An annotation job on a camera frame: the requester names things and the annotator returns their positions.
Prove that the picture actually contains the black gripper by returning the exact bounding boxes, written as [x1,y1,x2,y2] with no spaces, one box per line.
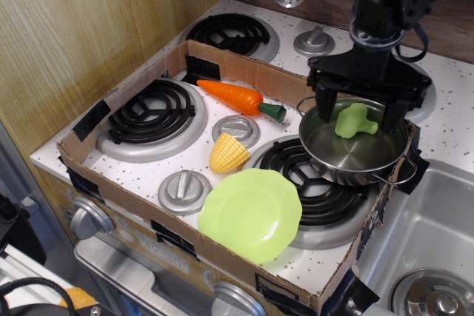
[307,45,433,135]

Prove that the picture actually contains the green toy broccoli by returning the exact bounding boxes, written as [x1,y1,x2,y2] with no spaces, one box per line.
[335,103,378,138]

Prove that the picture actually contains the stainless steel pan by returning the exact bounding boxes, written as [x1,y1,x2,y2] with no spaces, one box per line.
[299,97,418,186]

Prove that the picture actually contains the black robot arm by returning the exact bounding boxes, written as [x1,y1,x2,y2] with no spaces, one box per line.
[307,0,435,135]

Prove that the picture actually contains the silver back stove knob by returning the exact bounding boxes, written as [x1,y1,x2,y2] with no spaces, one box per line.
[293,27,336,57]

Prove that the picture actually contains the silver stove knob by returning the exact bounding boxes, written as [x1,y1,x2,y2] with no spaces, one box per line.
[158,169,211,215]
[293,27,336,57]
[212,115,261,148]

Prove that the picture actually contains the front right black burner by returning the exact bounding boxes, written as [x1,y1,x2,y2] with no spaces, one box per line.
[244,135,380,250]

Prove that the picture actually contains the orange toy carrot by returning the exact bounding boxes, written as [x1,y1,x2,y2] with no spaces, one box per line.
[197,79,287,122]

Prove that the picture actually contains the silver centre stove knob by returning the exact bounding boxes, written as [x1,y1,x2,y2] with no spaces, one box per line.
[212,115,261,148]

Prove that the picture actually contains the yellow toy corn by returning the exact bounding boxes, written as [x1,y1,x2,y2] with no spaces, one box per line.
[209,132,250,173]

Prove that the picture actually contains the silver sink basin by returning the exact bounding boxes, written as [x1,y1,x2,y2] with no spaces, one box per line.
[357,161,473,315]

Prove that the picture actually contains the green plastic plate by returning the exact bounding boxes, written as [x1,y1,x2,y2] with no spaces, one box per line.
[198,168,302,264]

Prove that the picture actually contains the brown cardboard fence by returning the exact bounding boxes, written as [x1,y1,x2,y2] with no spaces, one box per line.
[56,38,431,316]

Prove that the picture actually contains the front left black burner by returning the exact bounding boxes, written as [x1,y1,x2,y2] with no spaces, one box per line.
[96,79,207,164]

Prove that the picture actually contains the silver front stove knob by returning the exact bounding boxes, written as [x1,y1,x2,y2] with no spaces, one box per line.
[158,169,211,215]

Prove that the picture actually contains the silver sink drain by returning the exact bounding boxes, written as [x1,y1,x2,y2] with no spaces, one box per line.
[390,269,473,315]

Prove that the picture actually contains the right silver oven knob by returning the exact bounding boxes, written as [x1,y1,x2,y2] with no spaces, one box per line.
[211,280,267,316]

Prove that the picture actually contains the silver oven knob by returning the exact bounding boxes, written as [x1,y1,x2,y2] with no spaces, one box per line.
[211,280,267,316]
[70,197,115,241]

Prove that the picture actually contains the left silver oven knob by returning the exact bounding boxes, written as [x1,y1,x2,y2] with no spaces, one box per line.
[70,197,115,241]

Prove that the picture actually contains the orange object at bottom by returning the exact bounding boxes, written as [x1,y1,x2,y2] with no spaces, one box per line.
[65,287,97,310]

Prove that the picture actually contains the black device at left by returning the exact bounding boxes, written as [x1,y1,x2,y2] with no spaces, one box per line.
[1,195,47,266]

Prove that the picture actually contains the silver oven door handle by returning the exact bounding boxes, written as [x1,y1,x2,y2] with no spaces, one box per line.
[75,237,212,315]

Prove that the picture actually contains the black cable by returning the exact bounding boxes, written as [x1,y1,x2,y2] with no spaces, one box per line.
[0,277,77,316]

